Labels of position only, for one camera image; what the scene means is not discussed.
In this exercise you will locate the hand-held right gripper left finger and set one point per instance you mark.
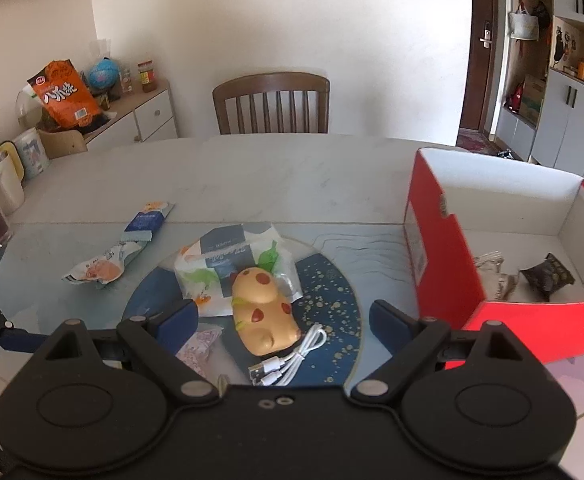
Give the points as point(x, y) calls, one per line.
point(178, 319)

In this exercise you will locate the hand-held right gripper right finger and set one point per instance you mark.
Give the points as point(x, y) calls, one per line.
point(388, 319)

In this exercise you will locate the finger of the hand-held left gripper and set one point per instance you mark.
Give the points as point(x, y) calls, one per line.
point(17, 342)

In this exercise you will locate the pink printed clear packet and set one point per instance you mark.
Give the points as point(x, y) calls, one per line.
point(199, 347)

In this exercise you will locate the large white printed snack bag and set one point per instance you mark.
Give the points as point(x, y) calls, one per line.
point(212, 260)

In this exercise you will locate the red cardboard box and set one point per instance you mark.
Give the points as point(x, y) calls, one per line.
point(447, 280)

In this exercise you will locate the yellow pig toy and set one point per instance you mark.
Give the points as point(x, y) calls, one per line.
point(264, 310)

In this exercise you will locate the white marble desktop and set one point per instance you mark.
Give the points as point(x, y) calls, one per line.
point(297, 180)

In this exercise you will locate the blue snack packet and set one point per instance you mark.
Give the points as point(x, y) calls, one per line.
point(147, 222)

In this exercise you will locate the beige crumpled packet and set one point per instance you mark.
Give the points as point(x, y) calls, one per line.
point(497, 280)

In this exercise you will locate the white kettle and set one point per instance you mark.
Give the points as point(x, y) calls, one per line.
point(4, 187)

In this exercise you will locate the black snack packet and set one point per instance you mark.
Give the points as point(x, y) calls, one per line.
point(547, 277)

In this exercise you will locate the white printed mug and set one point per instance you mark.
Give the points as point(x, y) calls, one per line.
point(32, 152)

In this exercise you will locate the white sideboard cabinet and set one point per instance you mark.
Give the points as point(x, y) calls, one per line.
point(147, 120)

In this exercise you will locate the lavender paper sheet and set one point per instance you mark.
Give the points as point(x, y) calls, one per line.
point(579, 385)

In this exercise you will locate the light wooden chair back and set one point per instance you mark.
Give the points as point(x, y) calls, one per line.
point(62, 142)

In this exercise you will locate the dark wooden chair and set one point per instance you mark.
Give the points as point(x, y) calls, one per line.
point(271, 105)

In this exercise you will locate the red lidded jar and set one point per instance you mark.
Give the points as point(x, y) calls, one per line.
point(146, 77)

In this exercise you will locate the orange snack bag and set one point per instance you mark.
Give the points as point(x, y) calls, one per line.
point(67, 97)

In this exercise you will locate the small blue globe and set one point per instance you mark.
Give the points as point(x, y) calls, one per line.
point(103, 76)

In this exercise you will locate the small red figure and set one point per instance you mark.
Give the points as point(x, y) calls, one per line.
point(514, 97)

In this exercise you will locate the brown cardboard box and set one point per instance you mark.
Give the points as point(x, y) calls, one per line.
point(534, 97)

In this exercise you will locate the dark brown door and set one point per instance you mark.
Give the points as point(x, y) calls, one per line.
point(478, 60)

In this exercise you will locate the grey tote bag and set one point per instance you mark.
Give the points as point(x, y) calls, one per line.
point(523, 25)

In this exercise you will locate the grey wooden wall unit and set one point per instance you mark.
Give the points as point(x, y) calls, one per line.
point(572, 120)

